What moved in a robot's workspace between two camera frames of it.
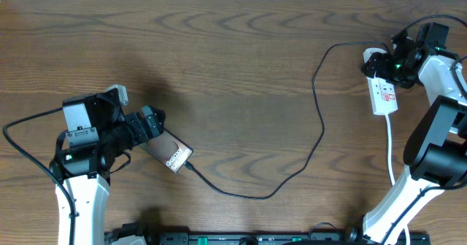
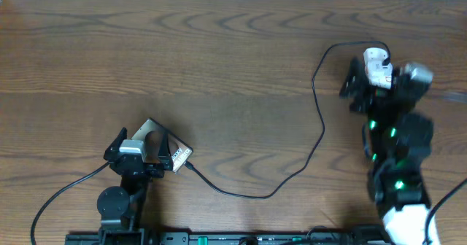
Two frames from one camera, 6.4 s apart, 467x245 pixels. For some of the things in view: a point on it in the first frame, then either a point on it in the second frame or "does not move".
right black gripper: (376, 66) -> (376, 96)
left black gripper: (150, 124) -> (136, 167)
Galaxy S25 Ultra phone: (168, 150) does not move
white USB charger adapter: (368, 52) does not move
